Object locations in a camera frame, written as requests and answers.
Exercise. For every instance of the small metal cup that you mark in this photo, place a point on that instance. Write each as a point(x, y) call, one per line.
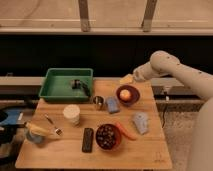
point(98, 102)

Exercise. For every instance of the metal fork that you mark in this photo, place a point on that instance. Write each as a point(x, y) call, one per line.
point(57, 130)

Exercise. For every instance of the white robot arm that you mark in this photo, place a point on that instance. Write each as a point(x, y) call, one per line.
point(162, 63)

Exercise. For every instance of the orange carrot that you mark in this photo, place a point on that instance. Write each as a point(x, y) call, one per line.
point(125, 132)

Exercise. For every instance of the black object in tray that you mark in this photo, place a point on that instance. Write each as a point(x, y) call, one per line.
point(78, 84)

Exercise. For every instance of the blue small cup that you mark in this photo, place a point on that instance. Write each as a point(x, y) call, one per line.
point(34, 137)

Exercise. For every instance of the yellow apple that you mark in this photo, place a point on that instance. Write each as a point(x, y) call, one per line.
point(125, 95)

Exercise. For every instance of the green plastic tray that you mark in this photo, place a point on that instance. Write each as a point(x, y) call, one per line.
point(56, 87)

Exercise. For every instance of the dark red bowl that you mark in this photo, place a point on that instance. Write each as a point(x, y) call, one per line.
point(135, 95)

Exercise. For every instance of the light blue cloth object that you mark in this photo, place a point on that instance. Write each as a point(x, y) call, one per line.
point(140, 120)

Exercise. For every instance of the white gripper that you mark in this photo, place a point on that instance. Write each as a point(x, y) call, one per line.
point(140, 74)

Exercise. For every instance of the white paper cup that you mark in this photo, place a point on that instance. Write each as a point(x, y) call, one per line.
point(72, 114)

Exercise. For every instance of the blue device at left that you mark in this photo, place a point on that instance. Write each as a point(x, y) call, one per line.
point(9, 123)

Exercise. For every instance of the yellow banana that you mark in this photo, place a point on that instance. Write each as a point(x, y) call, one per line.
point(38, 130)

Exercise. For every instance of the bowl of dark beans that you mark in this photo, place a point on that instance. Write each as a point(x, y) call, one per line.
point(108, 137)

